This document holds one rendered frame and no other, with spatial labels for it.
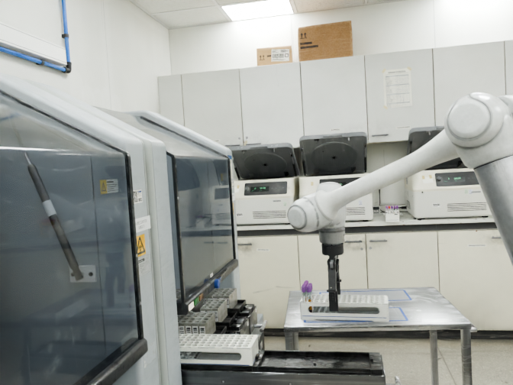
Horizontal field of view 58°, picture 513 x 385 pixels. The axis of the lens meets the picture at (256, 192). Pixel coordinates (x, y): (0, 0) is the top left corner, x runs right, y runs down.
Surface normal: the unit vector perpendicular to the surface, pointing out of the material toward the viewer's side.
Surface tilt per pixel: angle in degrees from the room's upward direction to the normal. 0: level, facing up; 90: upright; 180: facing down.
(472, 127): 81
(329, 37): 90
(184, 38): 90
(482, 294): 90
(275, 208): 90
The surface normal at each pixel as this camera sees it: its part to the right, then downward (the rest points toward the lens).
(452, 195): -0.20, 0.07
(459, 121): -0.61, -0.03
